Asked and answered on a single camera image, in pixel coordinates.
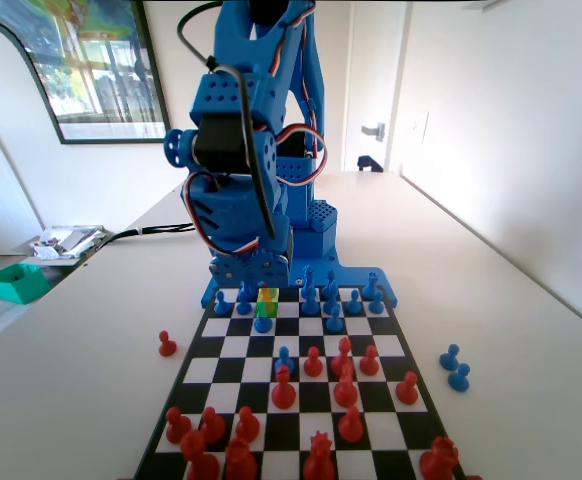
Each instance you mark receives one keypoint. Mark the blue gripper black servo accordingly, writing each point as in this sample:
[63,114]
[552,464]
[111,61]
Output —
[267,267]

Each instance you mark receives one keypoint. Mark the red chess knight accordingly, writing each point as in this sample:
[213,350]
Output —
[266,296]

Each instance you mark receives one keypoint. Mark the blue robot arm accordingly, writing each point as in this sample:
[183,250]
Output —
[231,95]

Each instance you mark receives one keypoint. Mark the blue chess king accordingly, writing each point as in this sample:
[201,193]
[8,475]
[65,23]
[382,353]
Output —
[245,295]

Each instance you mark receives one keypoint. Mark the blue chess pawn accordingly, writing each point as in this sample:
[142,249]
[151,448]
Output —
[353,304]
[335,321]
[459,379]
[262,324]
[310,305]
[221,305]
[376,304]
[449,357]
[243,306]
[284,359]
[331,307]

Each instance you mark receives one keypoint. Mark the blue chess knight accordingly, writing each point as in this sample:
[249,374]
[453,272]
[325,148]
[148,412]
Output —
[330,282]

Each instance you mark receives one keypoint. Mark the red chess pawn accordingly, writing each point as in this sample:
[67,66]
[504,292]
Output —
[313,362]
[407,389]
[247,426]
[369,361]
[177,426]
[212,426]
[351,426]
[167,345]

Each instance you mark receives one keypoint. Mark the blue chess rook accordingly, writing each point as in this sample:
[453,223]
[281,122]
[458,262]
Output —
[369,286]

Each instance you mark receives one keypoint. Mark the red chess bishop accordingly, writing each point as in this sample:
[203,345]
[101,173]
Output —
[283,390]
[345,387]
[343,352]

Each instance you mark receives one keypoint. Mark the large red chess piece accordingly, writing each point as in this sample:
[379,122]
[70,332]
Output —
[241,461]
[198,457]

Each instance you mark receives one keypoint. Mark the red chess queen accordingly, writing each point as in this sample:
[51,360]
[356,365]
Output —
[319,459]

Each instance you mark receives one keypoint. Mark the red chess piece tip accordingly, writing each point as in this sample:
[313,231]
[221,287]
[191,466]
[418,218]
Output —
[473,477]

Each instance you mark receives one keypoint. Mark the black white chessboard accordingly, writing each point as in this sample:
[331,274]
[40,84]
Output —
[251,370]

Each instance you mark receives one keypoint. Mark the blue table clamp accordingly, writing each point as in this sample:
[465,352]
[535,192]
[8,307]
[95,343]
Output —
[366,162]

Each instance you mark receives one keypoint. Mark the pile of papers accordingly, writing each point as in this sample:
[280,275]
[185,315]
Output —
[66,242]

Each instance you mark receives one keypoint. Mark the green plastic box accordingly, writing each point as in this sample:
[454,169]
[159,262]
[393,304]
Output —
[13,290]

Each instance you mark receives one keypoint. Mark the black framed picture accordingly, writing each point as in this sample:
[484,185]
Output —
[111,75]

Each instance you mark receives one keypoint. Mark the white door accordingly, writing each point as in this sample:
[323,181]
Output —
[371,60]

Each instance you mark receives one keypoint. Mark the white arched panel dark rim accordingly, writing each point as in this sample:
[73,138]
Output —
[1,75]

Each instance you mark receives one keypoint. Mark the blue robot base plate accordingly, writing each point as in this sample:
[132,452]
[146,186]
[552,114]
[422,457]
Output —
[356,276]

